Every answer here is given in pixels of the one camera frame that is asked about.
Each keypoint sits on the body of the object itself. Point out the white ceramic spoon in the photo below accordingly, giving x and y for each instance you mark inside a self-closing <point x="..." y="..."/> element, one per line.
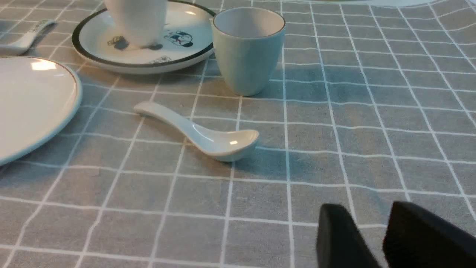
<point x="20" y="46"/>

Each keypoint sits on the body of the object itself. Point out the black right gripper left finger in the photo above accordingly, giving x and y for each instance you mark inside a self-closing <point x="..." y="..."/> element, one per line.
<point x="339" y="243"/>

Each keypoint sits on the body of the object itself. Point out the grey checked tablecloth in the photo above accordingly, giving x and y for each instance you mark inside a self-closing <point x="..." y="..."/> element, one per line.
<point x="368" y="105"/>

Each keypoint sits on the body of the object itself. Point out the black rimmed white saucer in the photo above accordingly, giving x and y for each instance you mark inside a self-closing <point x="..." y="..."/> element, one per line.
<point x="186" y="40"/>

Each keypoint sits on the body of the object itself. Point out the light blue ceramic plate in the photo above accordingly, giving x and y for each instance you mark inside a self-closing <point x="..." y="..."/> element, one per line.
<point x="38" y="98"/>

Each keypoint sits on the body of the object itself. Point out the light blue ceramic spoon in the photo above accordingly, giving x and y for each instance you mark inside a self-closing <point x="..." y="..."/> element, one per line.
<point x="222" y="146"/>

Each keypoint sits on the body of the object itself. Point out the light blue ceramic cup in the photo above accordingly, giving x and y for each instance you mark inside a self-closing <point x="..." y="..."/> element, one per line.
<point x="247" y="42"/>

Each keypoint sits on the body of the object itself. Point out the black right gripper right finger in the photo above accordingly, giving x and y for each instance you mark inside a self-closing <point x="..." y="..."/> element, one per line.
<point x="417" y="238"/>

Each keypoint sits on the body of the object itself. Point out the white black rimmed cup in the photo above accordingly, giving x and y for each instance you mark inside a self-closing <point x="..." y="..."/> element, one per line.
<point x="141" y="22"/>

